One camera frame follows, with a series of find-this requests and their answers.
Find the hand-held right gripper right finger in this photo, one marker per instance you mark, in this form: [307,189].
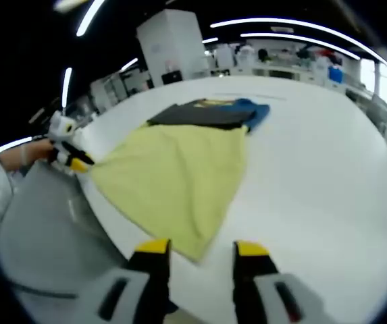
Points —
[250,276]

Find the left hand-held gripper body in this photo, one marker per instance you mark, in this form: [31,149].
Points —
[61,126]

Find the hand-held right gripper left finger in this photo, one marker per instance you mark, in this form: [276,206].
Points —
[156,276]

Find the yellow garment blue grey sleeves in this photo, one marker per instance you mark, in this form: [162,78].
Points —
[179,175]

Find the person's left hand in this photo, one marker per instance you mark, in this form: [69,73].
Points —
[38,152]

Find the white ceiling light strip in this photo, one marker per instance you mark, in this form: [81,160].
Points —
[67,87]
[210,40]
[129,64]
[90,17]
[12,144]
[298,23]
[298,38]

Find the grey equipment racks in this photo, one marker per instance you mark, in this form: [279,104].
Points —
[112,89]

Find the black box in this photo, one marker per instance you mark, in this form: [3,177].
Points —
[172,77]

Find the large white column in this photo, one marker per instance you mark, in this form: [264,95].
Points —
[173,47]

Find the cluttered white lab counter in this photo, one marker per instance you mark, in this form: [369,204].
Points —
[281,71]

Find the blue container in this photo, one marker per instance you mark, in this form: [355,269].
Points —
[335,74]

